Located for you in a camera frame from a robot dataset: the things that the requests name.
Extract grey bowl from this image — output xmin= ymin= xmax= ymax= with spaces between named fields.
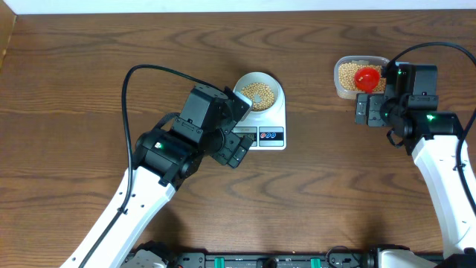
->
xmin=234 ymin=72 xmax=284 ymax=114

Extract clear plastic container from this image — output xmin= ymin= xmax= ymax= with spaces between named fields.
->
xmin=334 ymin=56 xmax=390 ymax=100

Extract soybeans in bowl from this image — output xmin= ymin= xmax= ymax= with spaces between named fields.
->
xmin=241 ymin=83 xmax=274 ymax=112

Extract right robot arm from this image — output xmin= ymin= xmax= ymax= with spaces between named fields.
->
xmin=356 ymin=63 xmax=475 ymax=267

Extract white kitchen scale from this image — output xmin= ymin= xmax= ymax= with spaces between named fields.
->
xmin=233 ymin=95 xmax=286 ymax=150

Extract cardboard side panel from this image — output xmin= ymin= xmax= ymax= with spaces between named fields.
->
xmin=0 ymin=0 xmax=17 ymax=66

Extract left black cable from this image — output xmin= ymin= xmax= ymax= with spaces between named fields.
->
xmin=76 ymin=64 xmax=224 ymax=268

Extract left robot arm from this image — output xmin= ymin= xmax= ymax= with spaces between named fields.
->
xmin=63 ymin=84 xmax=252 ymax=267

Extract red measuring scoop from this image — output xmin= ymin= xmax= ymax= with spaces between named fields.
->
xmin=354 ymin=67 xmax=381 ymax=93

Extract soybeans in container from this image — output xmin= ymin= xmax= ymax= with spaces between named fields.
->
xmin=338 ymin=63 xmax=386 ymax=92

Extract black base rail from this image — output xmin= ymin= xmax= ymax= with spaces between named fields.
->
xmin=122 ymin=252 xmax=446 ymax=268

